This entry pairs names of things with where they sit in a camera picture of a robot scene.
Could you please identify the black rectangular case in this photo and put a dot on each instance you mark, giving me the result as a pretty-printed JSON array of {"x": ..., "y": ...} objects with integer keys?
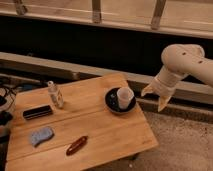
[{"x": 37, "y": 112}]

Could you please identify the black round bowl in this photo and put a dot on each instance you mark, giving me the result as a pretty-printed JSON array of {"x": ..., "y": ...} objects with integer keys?
[{"x": 111, "y": 101}]

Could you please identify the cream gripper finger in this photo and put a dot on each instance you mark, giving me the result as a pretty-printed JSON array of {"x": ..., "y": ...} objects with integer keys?
[
  {"x": 147, "y": 90},
  {"x": 162, "y": 102}
]

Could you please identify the reddish brown oblong case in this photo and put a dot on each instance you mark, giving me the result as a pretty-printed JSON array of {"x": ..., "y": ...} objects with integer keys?
[{"x": 76, "y": 145}]

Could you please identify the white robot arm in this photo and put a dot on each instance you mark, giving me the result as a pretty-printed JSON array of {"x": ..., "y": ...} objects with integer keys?
[{"x": 179, "y": 61}]

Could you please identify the wooden table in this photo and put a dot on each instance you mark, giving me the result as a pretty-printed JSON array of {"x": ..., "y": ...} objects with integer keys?
[{"x": 84, "y": 113}]

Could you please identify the white ceramic cup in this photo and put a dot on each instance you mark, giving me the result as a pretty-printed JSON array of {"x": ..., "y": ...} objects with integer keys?
[{"x": 124, "y": 96}]

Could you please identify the small clear bottle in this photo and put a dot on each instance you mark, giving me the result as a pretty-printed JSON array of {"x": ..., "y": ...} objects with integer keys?
[{"x": 55, "y": 94}]

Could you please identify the blue sponge cloth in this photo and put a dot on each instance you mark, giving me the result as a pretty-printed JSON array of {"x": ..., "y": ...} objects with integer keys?
[{"x": 40, "y": 136}]

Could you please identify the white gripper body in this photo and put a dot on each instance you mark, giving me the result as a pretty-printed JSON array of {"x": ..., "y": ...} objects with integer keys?
[{"x": 164, "y": 83}]

